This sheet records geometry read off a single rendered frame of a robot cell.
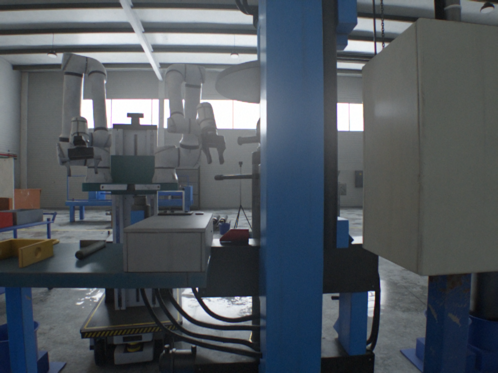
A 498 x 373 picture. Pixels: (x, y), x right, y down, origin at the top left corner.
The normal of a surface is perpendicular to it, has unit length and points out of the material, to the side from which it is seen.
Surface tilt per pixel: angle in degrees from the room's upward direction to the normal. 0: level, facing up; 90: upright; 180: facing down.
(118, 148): 90
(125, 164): 90
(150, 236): 90
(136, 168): 90
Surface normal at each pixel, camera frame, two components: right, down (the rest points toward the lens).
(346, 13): 0.07, 0.01
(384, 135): -1.00, 0.00
